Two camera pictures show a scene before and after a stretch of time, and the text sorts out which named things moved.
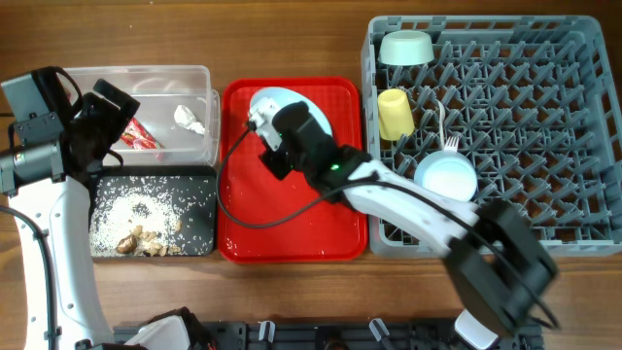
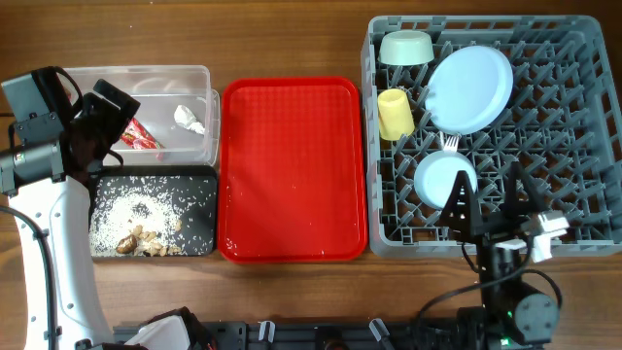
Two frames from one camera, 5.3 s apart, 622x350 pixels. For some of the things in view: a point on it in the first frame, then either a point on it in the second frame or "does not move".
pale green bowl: x=406 y=48 does not move
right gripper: x=271 y=157 -> x=471 y=225
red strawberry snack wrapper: x=137 y=135 does not move
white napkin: x=184 y=117 does not move
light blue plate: x=284 y=96 -> x=467 y=89
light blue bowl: x=453 y=172 does not move
